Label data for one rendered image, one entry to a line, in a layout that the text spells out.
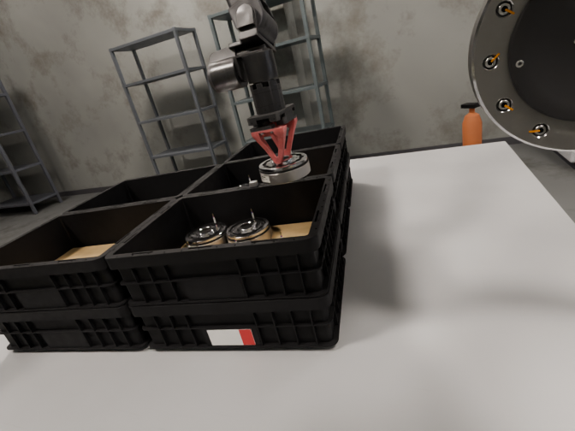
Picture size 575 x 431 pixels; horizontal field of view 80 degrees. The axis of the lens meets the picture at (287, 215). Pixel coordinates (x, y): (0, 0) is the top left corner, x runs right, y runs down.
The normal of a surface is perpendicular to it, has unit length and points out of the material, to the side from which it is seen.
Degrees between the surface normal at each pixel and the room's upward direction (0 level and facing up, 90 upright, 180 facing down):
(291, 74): 90
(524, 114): 90
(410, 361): 0
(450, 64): 90
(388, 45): 90
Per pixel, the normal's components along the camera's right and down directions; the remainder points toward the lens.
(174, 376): -0.22, -0.90
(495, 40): -0.32, 0.43
